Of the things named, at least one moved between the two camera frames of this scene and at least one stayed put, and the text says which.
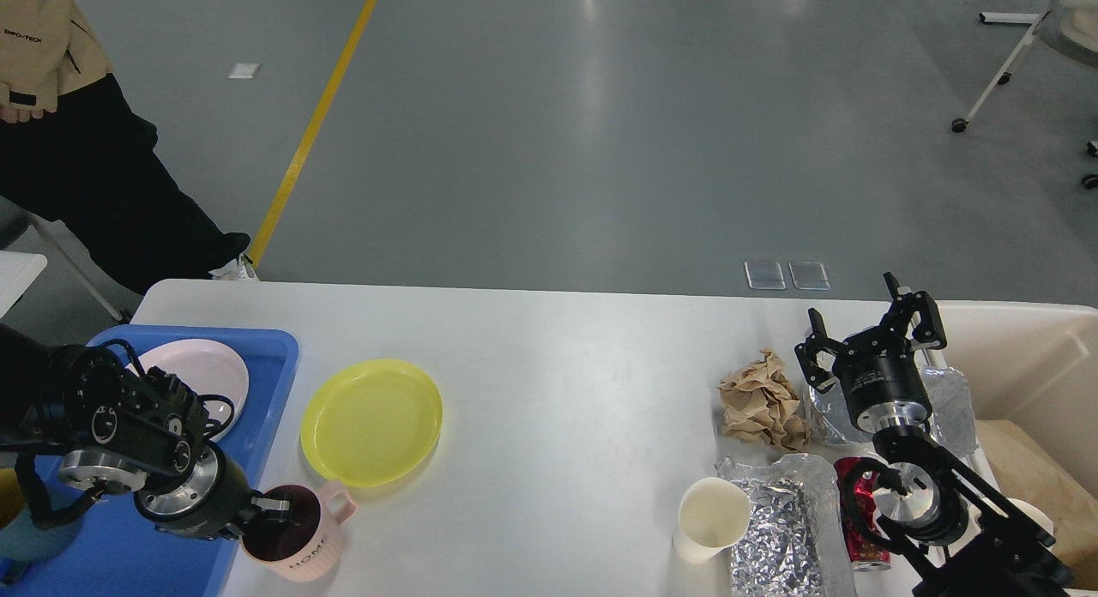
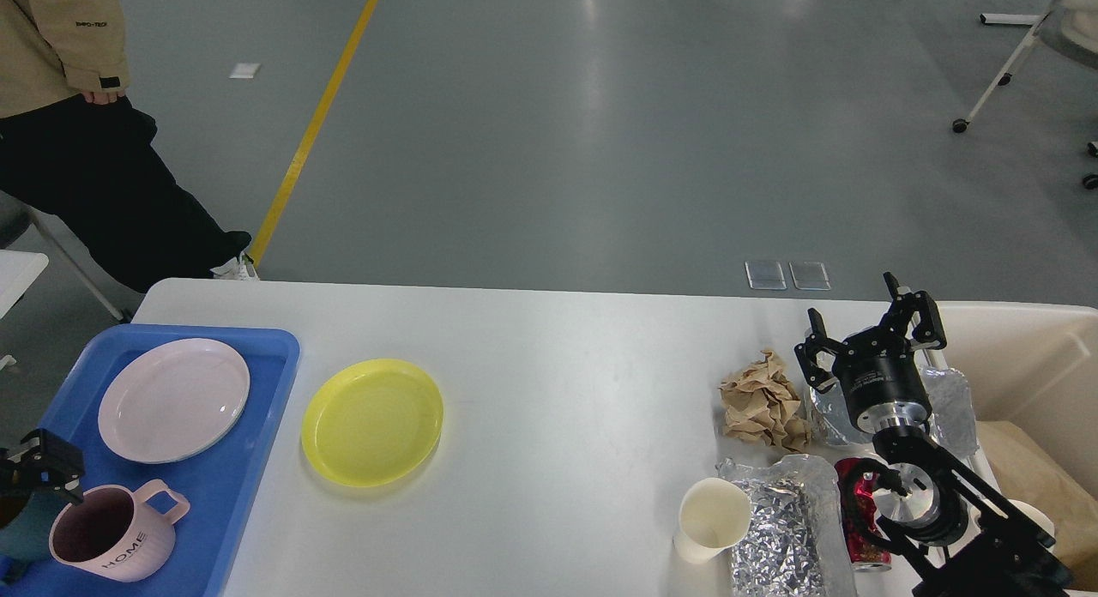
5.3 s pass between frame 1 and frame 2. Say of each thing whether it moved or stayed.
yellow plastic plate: stayed
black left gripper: moved
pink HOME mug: moved
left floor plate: stayed
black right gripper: stayed
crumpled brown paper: stayed
